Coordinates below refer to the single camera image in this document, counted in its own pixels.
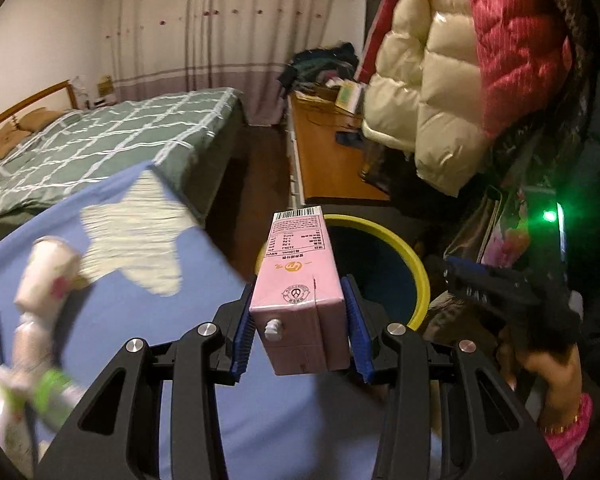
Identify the red puffer jacket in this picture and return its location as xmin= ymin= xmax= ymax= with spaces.
xmin=462 ymin=0 xmax=573 ymax=141

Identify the white bottle with green label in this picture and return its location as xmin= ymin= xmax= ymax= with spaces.
xmin=0 ymin=320 xmax=83 ymax=466

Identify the person's right forearm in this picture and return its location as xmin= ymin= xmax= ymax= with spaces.
xmin=540 ymin=392 xmax=596 ymax=480

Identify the small white drink bottle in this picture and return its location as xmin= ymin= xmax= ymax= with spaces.
xmin=14 ymin=237 xmax=83 ymax=318

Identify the cream puffer jacket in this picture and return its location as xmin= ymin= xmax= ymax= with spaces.
xmin=362 ymin=0 xmax=491 ymax=198

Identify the green and white box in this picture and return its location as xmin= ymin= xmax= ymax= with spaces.
xmin=334 ymin=81 xmax=365 ymax=113

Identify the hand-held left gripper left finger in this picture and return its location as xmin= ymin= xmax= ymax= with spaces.
xmin=36 ymin=280 xmax=255 ymax=480

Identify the striped curtain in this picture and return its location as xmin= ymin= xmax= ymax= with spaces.
xmin=100 ymin=0 xmax=331 ymax=128

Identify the pile of clothes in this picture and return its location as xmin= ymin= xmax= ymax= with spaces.
xmin=279 ymin=42 xmax=361 ymax=98

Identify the wooden desk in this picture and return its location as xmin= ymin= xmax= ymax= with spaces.
xmin=285 ymin=92 xmax=391 ymax=211

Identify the wooden headboard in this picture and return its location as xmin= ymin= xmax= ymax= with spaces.
xmin=0 ymin=79 xmax=76 ymax=136

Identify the person's right hand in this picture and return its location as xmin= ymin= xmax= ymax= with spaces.
xmin=497 ymin=330 xmax=581 ymax=426

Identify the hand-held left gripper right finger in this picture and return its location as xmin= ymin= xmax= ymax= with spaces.
xmin=341 ymin=274 xmax=563 ymax=480

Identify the blue blanket with star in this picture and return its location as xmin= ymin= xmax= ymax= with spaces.
xmin=0 ymin=160 xmax=431 ymax=480

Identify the bed with green plaid cover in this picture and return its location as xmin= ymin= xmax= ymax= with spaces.
xmin=0 ymin=86 xmax=246 ymax=251

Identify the dark wall screen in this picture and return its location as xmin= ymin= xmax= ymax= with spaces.
xmin=364 ymin=0 xmax=388 ymax=53

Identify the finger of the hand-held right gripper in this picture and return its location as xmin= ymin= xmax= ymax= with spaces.
xmin=442 ymin=256 xmax=511 ymax=311

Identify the pink drink carton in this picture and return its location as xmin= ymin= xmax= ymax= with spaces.
xmin=248 ymin=205 xmax=352 ymax=377

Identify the brown pillow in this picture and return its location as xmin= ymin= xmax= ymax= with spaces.
xmin=0 ymin=125 xmax=31 ymax=166
xmin=19 ymin=108 xmax=63 ymax=132

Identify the pink floral cloth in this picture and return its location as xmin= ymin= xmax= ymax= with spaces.
xmin=480 ymin=187 xmax=556 ymax=281

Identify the yellow-rimmed dark bin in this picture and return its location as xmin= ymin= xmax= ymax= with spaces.
xmin=256 ymin=214 xmax=431 ymax=333

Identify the dark patterned coat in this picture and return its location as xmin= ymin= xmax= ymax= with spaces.
xmin=530 ymin=0 xmax=600 ymax=171

